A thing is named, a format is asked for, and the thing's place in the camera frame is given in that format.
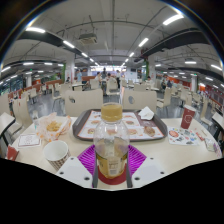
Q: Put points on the small clear plastic bottle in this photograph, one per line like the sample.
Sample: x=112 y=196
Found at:
x=35 y=119

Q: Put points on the person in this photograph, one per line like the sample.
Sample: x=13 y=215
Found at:
x=169 y=83
x=163 y=84
x=79 y=75

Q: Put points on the dark brown food tray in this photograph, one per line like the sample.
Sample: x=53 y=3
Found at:
x=163 y=127

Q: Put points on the group of beige chairs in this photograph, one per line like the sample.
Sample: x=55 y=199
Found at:
x=166 y=98

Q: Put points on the clear plastic packet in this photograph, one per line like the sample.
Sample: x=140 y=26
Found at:
x=211 y=145

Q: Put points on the crumpled white napkin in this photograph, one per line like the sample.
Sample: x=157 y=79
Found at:
x=146 y=113

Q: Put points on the white card with red border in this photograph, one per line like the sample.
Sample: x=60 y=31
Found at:
x=29 y=140

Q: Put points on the small red card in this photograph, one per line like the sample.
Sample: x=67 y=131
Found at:
x=12 y=153

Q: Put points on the neighbouring beige table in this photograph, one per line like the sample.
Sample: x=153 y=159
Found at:
x=5 y=121
x=218 y=120

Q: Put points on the ceiling air conditioner unit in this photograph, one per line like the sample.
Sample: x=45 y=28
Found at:
x=88 y=38

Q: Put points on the red paper cup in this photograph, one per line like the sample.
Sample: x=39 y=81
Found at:
x=188 y=117

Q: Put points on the crumpled food wrapper with fries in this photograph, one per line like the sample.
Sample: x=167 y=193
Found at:
x=53 y=127

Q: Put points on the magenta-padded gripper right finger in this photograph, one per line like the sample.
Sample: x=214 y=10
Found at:
x=136 y=158

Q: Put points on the printed paper tray liner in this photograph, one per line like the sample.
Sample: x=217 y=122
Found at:
x=133 y=132

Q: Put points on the plain beige chair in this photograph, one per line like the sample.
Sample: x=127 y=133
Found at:
x=22 y=113

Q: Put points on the ceiling strip lights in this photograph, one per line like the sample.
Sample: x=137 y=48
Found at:
x=172 y=19

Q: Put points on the red sauce packet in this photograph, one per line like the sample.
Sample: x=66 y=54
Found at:
x=200 y=135

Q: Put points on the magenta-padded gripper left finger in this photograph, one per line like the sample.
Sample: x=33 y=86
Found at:
x=87 y=158

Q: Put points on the clear bottle with yellow cap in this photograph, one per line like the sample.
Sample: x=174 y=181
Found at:
x=111 y=143

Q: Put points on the beige chair with oval hole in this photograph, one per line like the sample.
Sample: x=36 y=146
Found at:
x=86 y=101
x=143 y=99

